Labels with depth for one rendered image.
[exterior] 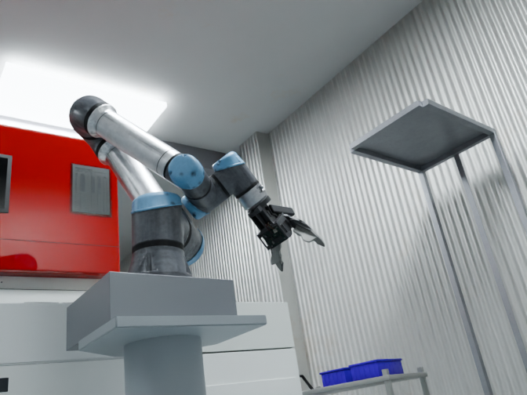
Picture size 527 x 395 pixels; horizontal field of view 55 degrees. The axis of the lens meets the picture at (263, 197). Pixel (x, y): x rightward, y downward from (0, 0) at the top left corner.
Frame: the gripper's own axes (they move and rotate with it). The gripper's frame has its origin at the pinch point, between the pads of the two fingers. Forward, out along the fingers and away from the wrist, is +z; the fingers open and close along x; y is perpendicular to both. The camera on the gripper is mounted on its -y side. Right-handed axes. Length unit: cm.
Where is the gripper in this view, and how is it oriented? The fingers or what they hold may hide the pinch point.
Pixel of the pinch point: (303, 258)
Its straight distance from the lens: 140.2
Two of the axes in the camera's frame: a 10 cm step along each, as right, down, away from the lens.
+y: -2.9, 3.3, -9.0
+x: 7.4, -5.1, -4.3
